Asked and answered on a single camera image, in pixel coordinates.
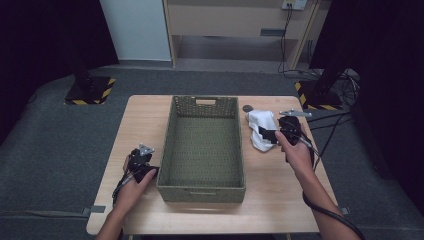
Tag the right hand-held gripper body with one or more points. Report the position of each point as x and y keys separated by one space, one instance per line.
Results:
x=290 y=128

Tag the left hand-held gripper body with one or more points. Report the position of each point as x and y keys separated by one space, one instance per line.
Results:
x=136 y=162

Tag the white cloth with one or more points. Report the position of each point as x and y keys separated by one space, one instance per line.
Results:
x=258 y=121

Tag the green woven basket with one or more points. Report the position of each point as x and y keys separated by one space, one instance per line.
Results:
x=200 y=156

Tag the person's right hand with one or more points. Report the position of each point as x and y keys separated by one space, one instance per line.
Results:
x=298 y=156

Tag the person's left hand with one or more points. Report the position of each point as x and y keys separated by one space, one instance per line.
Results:
x=130 y=195

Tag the black round table grommet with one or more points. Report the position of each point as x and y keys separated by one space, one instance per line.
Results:
x=247 y=108

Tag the black stand with striped base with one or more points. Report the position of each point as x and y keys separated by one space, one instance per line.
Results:
x=321 y=96
x=91 y=90

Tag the black curtain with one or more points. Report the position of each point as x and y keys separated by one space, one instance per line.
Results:
x=40 y=50
x=386 y=83

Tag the light wooden shelf unit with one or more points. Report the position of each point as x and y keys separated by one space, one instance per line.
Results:
x=233 y=20

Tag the white power socket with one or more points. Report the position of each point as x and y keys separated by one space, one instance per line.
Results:
x=295 y=4

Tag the white panel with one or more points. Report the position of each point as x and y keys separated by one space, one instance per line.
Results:
x=136 y=30

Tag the grey table edge bracket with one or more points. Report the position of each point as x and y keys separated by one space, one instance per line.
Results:
x=95 y=209
x=345 y=210

